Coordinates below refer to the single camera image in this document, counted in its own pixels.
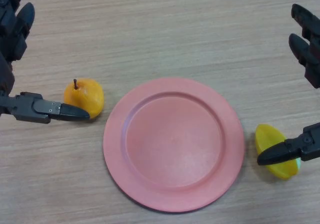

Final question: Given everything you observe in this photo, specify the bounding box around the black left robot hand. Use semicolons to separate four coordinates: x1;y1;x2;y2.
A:
0;0;90;124

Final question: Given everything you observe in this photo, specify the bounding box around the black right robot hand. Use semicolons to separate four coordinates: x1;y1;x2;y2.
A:
256;3;320;166

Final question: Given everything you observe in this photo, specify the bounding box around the yellow pear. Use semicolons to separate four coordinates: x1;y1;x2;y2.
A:
63;77;105;120

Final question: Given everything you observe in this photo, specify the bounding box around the pink round plate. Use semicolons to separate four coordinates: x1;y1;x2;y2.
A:
102;77;245;214

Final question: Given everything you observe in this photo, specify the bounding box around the yellow starfruit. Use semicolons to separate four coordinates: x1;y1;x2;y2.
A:
254;123;301;181

